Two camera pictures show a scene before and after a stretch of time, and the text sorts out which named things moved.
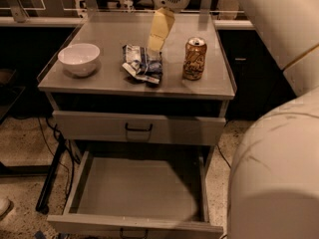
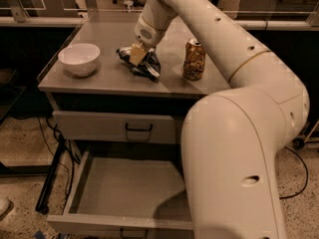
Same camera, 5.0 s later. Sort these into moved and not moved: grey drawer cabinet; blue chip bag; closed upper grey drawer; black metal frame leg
Moved: blue chip bag
Not moved: grey drawer cabinet; black metal frame leg; closed upper grey drawer
